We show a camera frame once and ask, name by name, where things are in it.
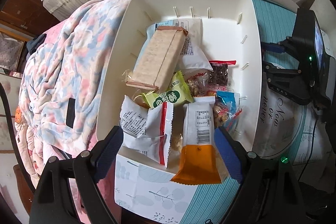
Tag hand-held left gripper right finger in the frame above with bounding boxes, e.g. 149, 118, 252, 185
214, 126, 305, 224

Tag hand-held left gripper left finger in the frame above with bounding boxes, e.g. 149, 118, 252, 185
29, 126, 124, 224

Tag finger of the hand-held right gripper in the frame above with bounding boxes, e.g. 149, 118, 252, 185
261, 36, 298, 56
263, 61, 314, 106

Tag orange and white snack packet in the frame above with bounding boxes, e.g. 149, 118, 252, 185
170, 97, 222, 185

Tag clear zip bag of nuts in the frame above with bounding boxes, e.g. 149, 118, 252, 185
212, 102, 243, 132

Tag white red-striped snack packet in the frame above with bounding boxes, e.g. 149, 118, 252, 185
119, 95, 175, 169

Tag blue snack packet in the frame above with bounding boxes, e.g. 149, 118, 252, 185
215, 91, 240, 109

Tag white plastic storage box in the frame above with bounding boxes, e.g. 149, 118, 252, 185
95, 0, 264, 159

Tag small red-white wrapper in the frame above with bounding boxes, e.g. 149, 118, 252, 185
207, 60, 237, 93

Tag large white snack packet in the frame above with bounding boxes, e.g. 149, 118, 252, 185
138, 18, 214, 75

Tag green snack packet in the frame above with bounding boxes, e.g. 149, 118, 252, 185
142, 70, 194, 109

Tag long beige cracker packet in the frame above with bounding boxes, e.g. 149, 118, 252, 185
125, 25, 189, 90

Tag black phone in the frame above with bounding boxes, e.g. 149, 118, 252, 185
66, 98, 76, 128

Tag pink and blue fleece blanket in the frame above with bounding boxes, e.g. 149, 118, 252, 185
17, 0, 153, 224

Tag dark cloth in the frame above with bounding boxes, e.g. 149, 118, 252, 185
26, 33, 47, 55

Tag dark wooden wardrobe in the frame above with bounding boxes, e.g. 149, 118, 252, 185
0, 0, 61, 38

